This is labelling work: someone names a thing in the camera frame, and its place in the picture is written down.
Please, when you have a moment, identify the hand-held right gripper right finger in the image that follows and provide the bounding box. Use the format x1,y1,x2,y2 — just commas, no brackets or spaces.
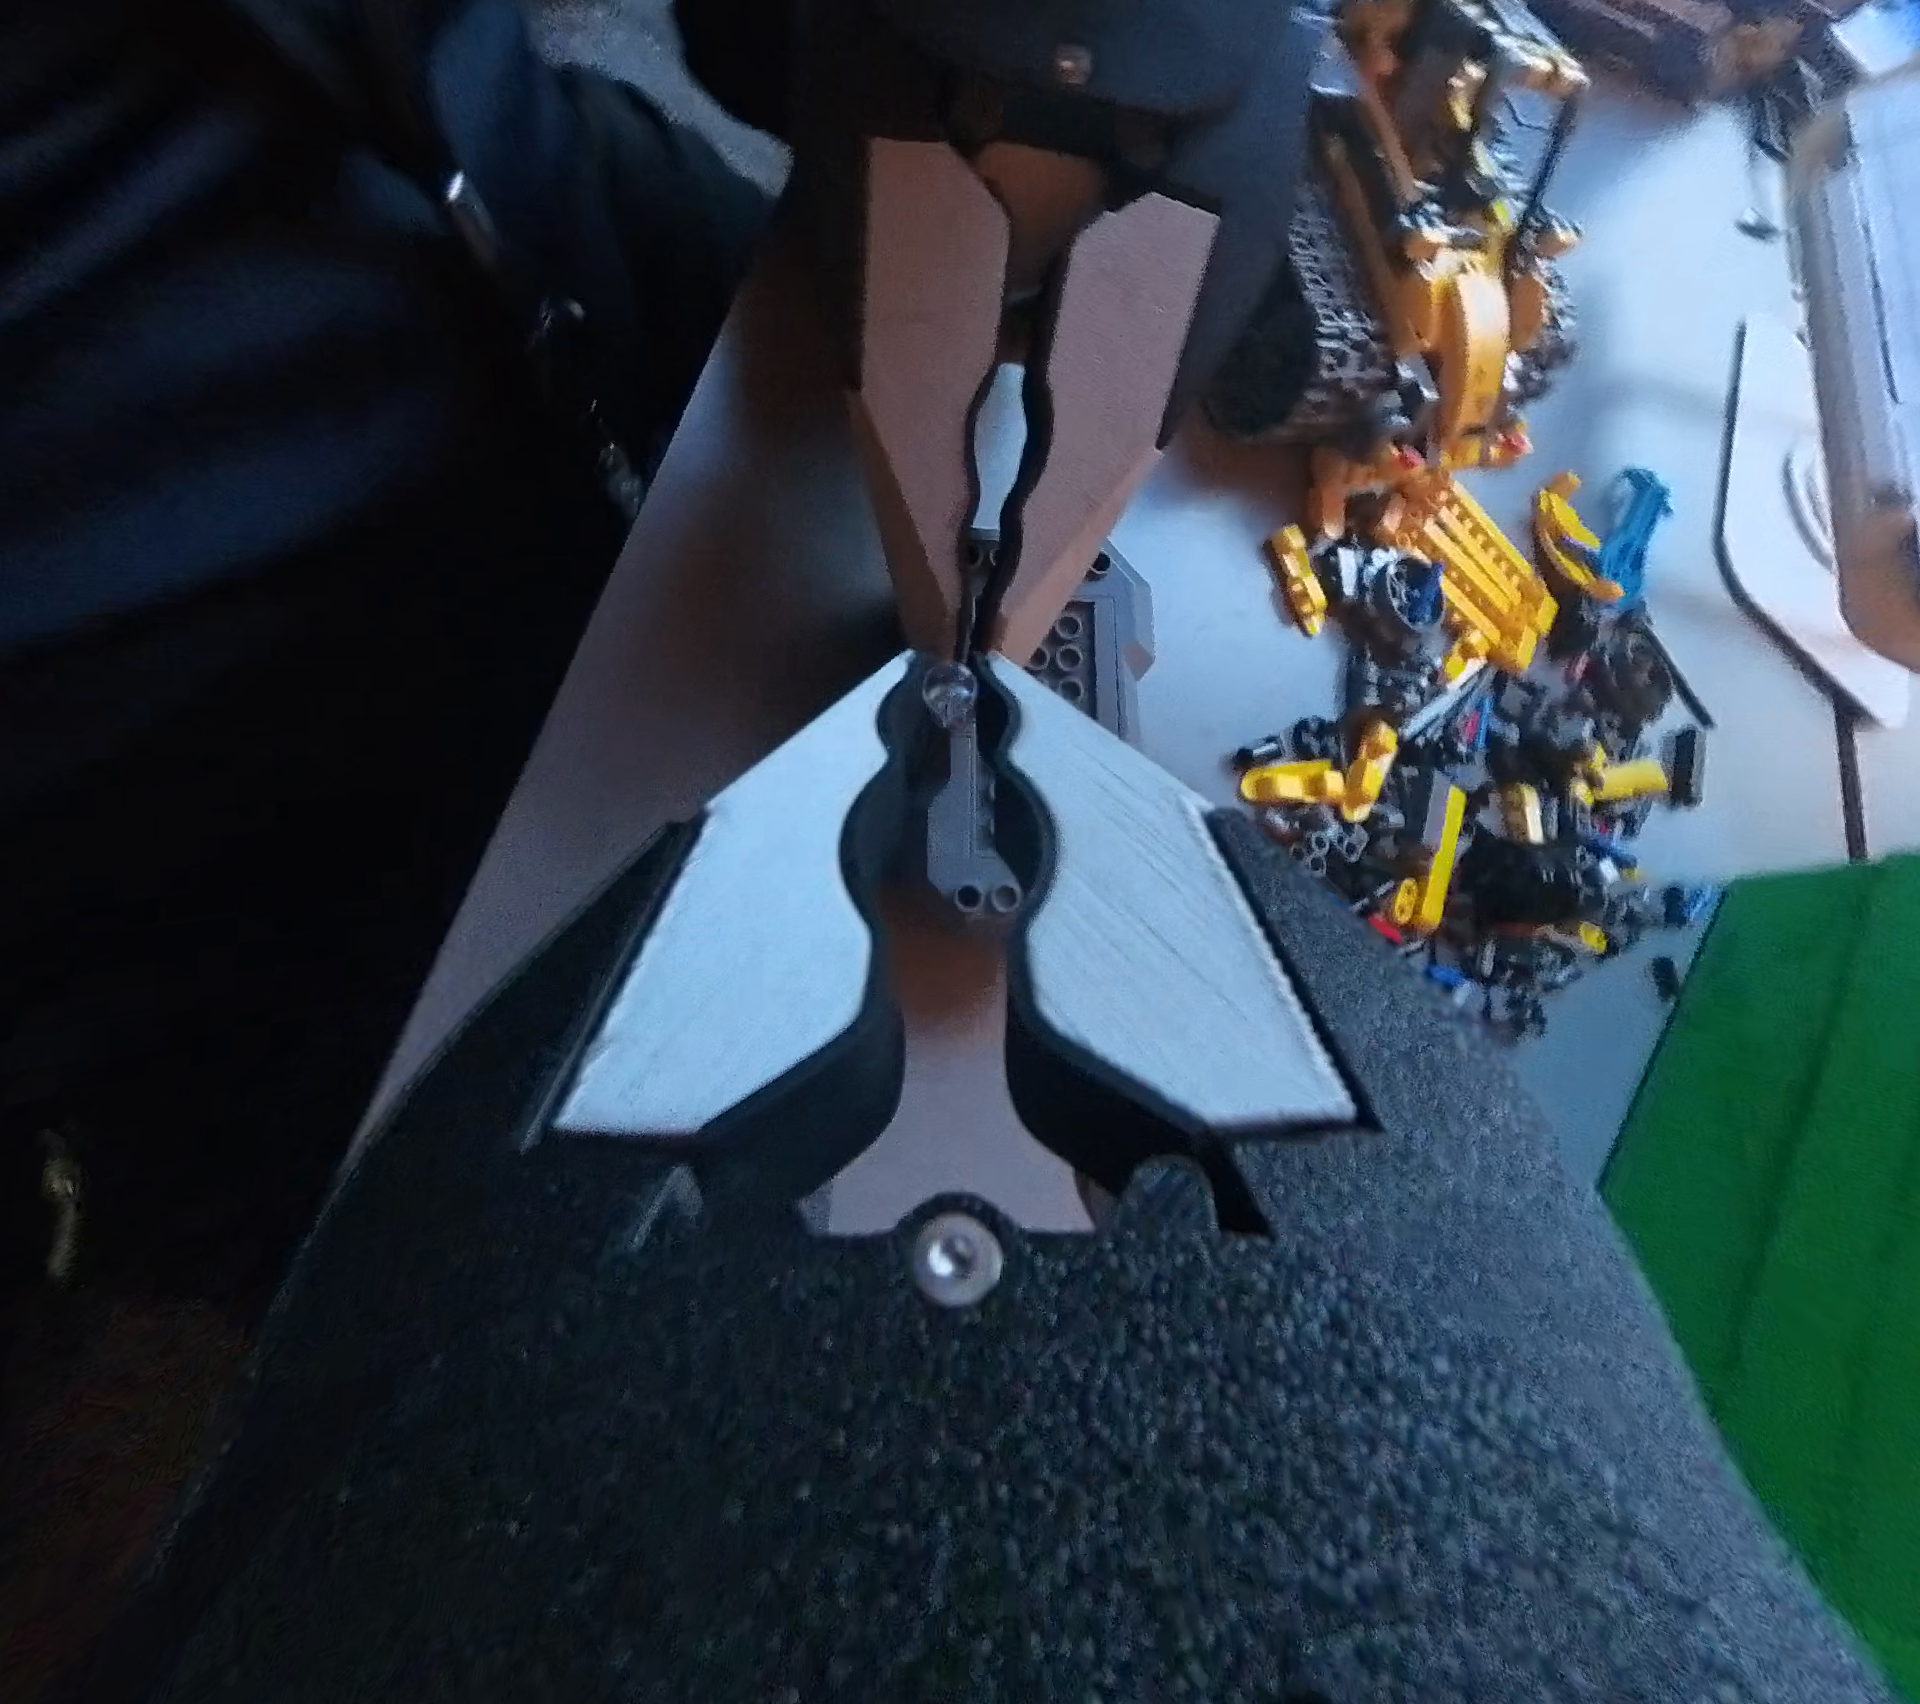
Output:
971,658,1361,1181

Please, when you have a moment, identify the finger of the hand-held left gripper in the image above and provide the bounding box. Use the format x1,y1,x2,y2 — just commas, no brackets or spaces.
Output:
977,196,1220,674
845,131,1040,659

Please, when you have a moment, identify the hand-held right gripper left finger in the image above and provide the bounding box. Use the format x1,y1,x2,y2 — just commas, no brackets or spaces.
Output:
552,650,970,1144

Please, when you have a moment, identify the dark grey holed beam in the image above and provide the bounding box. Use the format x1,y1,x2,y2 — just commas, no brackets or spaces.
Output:
932,540,1040,914

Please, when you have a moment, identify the grey desk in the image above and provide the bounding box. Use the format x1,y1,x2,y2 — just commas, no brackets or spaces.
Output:
360,0,1920,1144

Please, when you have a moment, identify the person's left hand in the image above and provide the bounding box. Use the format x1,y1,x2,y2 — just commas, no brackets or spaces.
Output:
977,147,1100,306

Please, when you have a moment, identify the grey studded plate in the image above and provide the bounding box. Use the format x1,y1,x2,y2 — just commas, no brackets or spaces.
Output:
1031,540,1160,749

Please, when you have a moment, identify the yellow toy bulldozer model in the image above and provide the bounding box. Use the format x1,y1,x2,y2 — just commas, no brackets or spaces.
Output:
1206,0,1596,468

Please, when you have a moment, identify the pile of mixed small bricks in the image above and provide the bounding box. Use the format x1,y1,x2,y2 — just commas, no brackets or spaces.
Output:
1232,443,1719,1037

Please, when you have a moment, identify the yellow slatted brick assembly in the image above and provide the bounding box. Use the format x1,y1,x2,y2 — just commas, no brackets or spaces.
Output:
1401,470,1565,674

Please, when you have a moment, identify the blue curved brick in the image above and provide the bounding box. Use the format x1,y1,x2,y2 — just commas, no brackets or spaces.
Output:
1585,466,1678,606

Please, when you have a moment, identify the green plastic bin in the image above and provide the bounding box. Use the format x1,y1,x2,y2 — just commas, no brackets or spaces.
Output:
1593,845,1920,1698

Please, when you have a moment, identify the person's dark clothing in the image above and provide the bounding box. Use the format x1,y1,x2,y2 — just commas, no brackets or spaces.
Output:
0,0,790,1285

